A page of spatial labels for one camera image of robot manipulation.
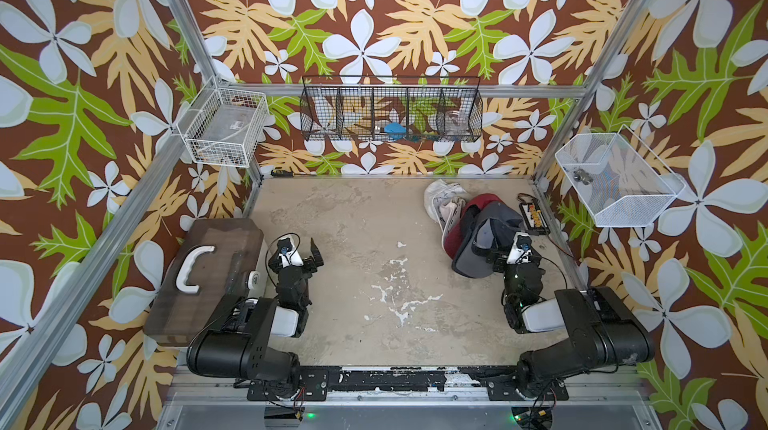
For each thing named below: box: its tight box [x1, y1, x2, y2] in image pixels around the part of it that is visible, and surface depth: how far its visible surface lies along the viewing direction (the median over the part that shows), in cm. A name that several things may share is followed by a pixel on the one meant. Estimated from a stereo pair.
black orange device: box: [519, 199, 551, 236], surface depth 107 cm
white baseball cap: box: [424, 179, 467, 247], surface depth 103 cm
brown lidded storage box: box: [143, 218, 264, 346], surface depth 76 cm
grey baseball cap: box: [452, 201, 524, 278], surface depth 91 cm
